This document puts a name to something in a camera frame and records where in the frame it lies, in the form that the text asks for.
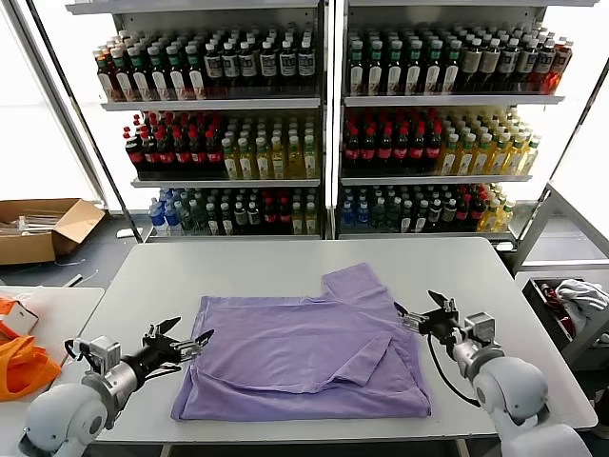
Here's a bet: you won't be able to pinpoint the dark bottle white label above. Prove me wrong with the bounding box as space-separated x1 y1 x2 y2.
516 39 538 92
498 39 519 93
296 40 315 95
203 43 223 96
257 41 277 95
277 40 297 95
237 42 257 96
220 42 239 96

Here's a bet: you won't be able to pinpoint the white side table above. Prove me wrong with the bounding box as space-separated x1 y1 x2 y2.
0 287 106 457

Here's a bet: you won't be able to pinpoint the white crumpled garment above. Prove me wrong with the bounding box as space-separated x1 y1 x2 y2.
555 279 609 334

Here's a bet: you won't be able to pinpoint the thin metal strip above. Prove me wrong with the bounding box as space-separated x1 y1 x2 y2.
61 269 100 289

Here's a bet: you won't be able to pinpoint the clear plastic bag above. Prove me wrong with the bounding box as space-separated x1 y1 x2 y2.
0 289 42 307

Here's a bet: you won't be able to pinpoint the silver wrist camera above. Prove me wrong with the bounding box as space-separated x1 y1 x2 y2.
463 311 499 347
64 335 124 377

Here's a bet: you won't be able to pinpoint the yellow juice bottle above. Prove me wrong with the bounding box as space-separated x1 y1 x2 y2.
471 134 492 177
268 136 286 181
438 134 459 177
253 137 270 181
519 136 541 176
503 135 525 177
488 134 509 177
221 139 238 181
285 136 303 180
302 135 318 180
236 138 254 181
455 134 476 177

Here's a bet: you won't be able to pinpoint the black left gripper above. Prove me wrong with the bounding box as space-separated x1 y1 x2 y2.
121 316 216 382

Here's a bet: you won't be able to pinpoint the red drink bottle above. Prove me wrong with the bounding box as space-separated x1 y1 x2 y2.
531 40 554 92
547 40 572 91

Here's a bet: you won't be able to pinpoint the dark bottle grey label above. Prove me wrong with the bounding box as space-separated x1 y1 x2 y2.
461 39 481 94
479 39 501 94

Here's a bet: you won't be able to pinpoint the clear plastic packets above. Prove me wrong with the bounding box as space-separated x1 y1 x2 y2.
0 211 66 237

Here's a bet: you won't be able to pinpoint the grey metal shelf unit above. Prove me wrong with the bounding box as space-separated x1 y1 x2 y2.
65 0 333 242
331 0 600 242

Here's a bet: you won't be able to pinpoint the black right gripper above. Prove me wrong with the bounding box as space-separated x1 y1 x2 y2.
392 289 466 346

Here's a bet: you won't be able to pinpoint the open cardboard box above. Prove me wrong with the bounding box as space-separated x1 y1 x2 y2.
0 197 107 267

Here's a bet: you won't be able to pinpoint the red garment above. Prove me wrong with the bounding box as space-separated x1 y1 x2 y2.
540 283 575 339

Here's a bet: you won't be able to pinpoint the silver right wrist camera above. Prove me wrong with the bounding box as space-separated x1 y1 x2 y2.
463 311 499 347

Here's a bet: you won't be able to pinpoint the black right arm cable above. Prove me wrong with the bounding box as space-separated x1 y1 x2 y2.
425 332 481 408

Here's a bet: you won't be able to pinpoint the cola bottle red cap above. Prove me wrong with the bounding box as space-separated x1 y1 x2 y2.
408 124 426 166
375 126 394 166
123 127 144 173
358 127 377 166
139 132 159 175
423 124 442 166
171 131 191 175
205 131 224 175
155 132 175 175
188 131 207 175
391 126 410 166
342 127 361 166

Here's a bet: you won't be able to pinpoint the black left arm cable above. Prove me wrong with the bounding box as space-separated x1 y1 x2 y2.
140 360 183 382

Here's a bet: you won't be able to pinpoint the black storage bin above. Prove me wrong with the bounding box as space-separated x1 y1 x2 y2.
527 277 609 345

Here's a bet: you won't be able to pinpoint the small white carton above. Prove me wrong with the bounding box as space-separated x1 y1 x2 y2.
0 302 39 337

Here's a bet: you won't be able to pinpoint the orange fabric bag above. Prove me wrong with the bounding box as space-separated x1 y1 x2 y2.
0 335 63 402

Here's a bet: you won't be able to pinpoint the purple t-shirt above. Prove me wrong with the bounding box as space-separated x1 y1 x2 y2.
169 260 433 423

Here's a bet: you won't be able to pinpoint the grey metal cart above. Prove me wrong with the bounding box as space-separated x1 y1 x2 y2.
513 183 609 368

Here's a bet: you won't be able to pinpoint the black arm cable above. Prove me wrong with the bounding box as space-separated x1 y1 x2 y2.
425 332 481 408
140 360 183 382

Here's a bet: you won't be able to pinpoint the black slanted pole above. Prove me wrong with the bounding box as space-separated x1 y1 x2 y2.
26 0 143 243
516 59 609 244

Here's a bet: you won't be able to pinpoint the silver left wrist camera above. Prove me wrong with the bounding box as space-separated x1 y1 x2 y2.
64 335 124 377

